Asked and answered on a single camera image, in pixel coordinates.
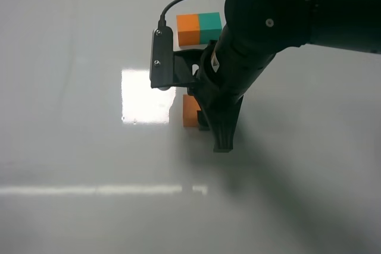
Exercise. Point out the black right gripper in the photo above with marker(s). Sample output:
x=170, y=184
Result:
x=227, y=68

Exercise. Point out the orange cube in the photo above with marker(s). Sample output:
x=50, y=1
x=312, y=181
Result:
x=190, y=111

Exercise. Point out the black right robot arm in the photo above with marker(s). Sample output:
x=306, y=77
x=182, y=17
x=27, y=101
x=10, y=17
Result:
x=257, y=30

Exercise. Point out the green template block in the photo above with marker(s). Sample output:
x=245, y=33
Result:
x=209, y=26

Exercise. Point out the orange template block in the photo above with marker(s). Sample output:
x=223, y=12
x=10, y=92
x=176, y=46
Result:
x=188, y=29

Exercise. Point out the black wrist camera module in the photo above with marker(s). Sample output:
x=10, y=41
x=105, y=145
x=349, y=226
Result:
x=171, y=68

